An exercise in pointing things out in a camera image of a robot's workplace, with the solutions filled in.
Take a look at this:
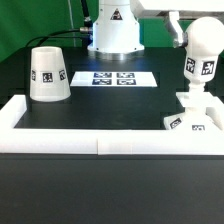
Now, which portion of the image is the white foam border frame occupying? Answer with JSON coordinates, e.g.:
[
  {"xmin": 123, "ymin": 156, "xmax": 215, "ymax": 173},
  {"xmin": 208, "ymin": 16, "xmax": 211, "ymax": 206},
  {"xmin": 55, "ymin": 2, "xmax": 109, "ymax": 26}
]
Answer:
[{"xmin": 0, "ymin": 95, "xmax": 224, "ymax": 155}]

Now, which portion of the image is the black cable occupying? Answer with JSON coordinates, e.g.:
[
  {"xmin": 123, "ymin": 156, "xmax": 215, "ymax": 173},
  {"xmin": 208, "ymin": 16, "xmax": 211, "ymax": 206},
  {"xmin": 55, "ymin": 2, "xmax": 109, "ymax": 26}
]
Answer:
[{"xmin": 25, "ymin": 26, "xmax": 94, "ymax": 48}]

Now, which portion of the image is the white lamp bulb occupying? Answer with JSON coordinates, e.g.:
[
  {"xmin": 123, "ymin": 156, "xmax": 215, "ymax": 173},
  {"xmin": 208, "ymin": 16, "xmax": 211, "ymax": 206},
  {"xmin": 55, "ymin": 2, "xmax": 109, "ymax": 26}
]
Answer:
[{"xmin": 184, "ymin": 17, "xmax": 224, "ymax": 94}]

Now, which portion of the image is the white lamp base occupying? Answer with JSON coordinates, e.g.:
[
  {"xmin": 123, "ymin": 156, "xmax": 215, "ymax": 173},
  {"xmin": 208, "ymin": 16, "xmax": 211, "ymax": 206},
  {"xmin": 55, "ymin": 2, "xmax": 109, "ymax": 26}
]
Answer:
[{"xmin": 164, "ymin": 92, "xmax": 224, "ymax": 132}]

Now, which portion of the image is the white marker tag sheet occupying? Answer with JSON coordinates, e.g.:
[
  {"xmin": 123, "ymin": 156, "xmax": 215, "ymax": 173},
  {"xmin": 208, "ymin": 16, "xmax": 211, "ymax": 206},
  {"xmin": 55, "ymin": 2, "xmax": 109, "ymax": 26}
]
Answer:
[{"xmin": 71, "ymin": 71, "xmax": 157, "ymax": 87}]

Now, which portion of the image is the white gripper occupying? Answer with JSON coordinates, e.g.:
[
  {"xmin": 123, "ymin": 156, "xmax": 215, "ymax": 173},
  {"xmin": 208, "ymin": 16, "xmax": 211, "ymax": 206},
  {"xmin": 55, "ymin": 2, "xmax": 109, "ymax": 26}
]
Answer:
[{"xmin": 139, "ymin": 0, "xmax": 224, "ymax": 48}]

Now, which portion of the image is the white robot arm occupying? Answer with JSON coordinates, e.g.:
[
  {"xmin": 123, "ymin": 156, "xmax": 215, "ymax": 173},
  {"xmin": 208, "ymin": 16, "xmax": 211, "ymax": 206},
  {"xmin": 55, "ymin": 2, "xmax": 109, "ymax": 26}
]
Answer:
[{"xmin": 88, "ymin": 0, "xmax": 224, "ymax": 60}]

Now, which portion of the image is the white lamp shade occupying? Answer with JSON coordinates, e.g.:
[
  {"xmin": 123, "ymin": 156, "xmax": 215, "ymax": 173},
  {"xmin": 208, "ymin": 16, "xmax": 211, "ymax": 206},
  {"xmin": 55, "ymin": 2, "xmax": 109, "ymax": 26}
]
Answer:
[{"xmin": 30, "ymin": 46, "xmax": 71, "ymax": 102}]

